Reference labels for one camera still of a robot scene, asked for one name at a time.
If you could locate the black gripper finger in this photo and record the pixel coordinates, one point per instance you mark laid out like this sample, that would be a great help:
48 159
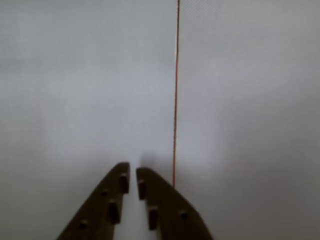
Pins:
100 212
172 220

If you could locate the dark grey foam mat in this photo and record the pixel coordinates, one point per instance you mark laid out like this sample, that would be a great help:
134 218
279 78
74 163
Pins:
75 75
250 100

